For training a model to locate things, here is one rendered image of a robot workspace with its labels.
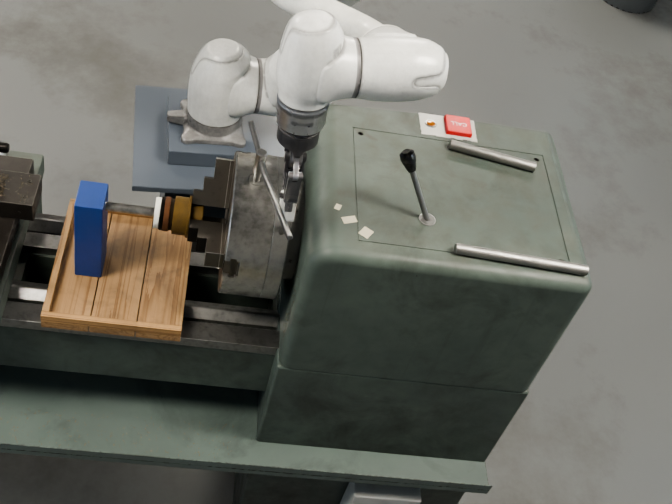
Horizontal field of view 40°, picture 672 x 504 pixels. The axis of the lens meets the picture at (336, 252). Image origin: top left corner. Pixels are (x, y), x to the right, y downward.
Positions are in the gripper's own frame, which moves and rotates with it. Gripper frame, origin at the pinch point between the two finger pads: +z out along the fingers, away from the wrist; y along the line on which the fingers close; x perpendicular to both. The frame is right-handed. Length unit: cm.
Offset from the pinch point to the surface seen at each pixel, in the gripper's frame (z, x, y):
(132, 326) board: 39.3, -29.5, -0.3
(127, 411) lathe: 75, -31, -3
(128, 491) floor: 129, -33, -11
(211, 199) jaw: 16.9, -14.3, -18.6
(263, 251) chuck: 15.7, -3.1, -2.8
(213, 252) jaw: 18.5, -13.2, -4.2
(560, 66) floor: 132, 160, -261
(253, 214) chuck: 9.8, -5.7, -7.4
